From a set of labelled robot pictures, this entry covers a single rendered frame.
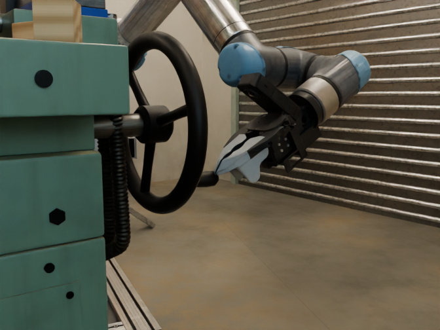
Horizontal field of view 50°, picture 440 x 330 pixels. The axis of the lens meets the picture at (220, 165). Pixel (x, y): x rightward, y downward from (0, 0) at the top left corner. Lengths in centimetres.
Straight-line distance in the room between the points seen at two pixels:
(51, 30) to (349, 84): 55
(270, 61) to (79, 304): 51
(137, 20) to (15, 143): 85
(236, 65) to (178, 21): 405
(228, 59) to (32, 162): 44
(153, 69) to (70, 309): 419
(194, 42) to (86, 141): 444
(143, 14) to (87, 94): 87
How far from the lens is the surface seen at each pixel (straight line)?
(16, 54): 40
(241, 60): 80
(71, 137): 50
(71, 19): 46
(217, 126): 478
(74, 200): 49
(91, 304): 53
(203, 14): 90
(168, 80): 472
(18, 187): 47
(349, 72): 87
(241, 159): 71
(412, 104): 339
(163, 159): 472
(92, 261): 52
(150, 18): 127
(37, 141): 49
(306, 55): 91
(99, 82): 42
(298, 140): 78
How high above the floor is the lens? 86
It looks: 9 degrees down
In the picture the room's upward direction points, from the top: straight up
